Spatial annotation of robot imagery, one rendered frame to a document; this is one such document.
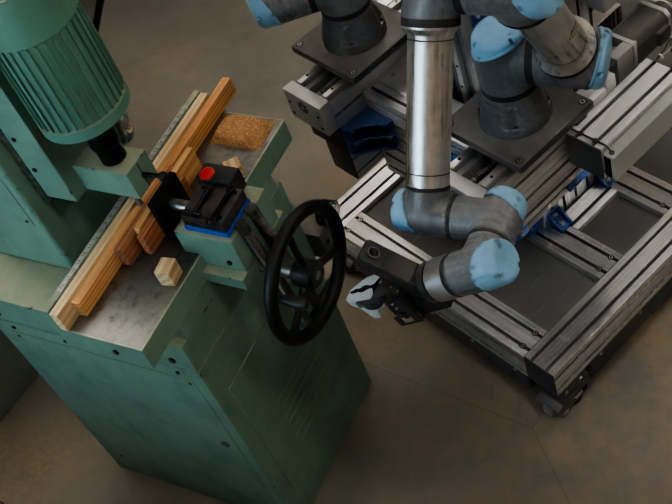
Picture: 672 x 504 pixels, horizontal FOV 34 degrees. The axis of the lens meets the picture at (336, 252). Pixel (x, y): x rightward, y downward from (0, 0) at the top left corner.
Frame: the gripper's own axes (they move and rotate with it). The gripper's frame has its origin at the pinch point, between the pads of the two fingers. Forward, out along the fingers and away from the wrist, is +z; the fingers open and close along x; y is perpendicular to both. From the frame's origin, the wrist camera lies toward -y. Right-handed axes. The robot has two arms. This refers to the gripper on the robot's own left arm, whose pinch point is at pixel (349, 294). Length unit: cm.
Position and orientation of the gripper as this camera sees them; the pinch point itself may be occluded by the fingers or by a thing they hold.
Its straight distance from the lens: 193.8
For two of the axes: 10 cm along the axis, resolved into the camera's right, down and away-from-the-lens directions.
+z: -6.4, 2.2, 7.4
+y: 6.7, 6.2, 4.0
